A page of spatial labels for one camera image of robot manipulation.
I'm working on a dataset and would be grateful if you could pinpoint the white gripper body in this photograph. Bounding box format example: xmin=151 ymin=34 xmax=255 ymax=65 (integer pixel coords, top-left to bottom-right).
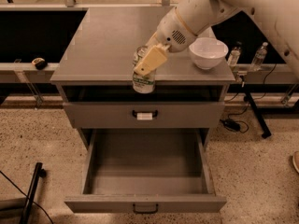
xmin=156 ymin=7 xmax=197 ymax=52

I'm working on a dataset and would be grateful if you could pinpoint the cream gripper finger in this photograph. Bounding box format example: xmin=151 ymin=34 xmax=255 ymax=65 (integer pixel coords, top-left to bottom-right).
xmin=134 ymin=44 xmax=170 ymax=77
xmin=146 ymin=33 xmax=160 ymax=47

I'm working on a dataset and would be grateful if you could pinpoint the green white 7up can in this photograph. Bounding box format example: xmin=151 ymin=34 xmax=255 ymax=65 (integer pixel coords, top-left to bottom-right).
xmin=132 ymin=46 xmax=155 ymax=94

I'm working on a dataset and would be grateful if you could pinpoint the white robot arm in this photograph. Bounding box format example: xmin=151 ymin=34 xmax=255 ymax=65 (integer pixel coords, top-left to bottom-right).
xmin=134 ymin=0 xmax=299 ymax=77

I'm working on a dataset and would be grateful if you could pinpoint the grey middle drawer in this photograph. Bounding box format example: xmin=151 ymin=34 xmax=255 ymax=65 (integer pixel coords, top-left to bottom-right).
xmin=64 ymin=102 xmax=224 ymax=129

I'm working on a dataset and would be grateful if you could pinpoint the grey drawer cabinet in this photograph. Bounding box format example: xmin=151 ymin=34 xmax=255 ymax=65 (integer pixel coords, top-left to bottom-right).
xmin=51 ymin=7 xmax=233 ymax=145

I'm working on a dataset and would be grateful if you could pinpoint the grey open bottom drawer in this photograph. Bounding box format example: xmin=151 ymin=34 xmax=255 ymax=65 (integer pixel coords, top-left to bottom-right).
xmin=64 ymin=129 xmax=226 ymax=215

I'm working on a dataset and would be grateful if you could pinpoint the white ceramic bowl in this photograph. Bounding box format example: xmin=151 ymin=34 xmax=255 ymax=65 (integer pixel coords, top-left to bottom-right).
xmin=189 ymin=37 xmax=228 ymax=70

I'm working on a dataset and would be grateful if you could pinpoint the clear plastic bottle left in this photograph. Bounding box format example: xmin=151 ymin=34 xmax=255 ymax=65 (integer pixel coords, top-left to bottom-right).
xmin=227 ymin=41 xmax=242 ymax=70

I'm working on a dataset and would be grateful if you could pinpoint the clear plastic bottle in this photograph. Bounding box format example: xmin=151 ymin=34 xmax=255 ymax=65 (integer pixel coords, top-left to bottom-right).
xmin=227 ymin=41 xmax=242 ymax=70
xmin=249 ymin=42 xmax=268 ymax=71

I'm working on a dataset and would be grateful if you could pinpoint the clear plastic bottle right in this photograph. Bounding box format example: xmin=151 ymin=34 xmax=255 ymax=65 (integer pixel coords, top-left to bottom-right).
xmin=249 ymin=42 xmax=268 ymax=71

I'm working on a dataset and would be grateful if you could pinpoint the small black yellow object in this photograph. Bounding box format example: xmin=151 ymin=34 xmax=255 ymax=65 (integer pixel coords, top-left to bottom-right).
xmin=32 ymin=57 xmax=48 ymax=70

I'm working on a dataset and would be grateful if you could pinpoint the black stand leg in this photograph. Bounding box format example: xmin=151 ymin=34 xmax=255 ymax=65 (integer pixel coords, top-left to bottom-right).
xmin=240 ymin=75 xmax=272 ymax=139

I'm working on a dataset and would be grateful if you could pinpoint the person's shoe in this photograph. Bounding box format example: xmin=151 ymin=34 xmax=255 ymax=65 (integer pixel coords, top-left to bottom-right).
xmin=292 ymin=151 xmax=299 ymax=174

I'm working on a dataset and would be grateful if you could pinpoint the black power adapter with cable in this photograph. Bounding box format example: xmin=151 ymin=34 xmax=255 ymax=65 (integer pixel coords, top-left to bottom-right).
xmin=220 ymin=107 xmax=249 ymax=133

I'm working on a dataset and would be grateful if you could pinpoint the black chair frame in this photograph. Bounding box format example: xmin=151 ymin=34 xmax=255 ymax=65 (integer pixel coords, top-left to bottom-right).
xmin=0 ymin=161 xmax=48 ymax=224

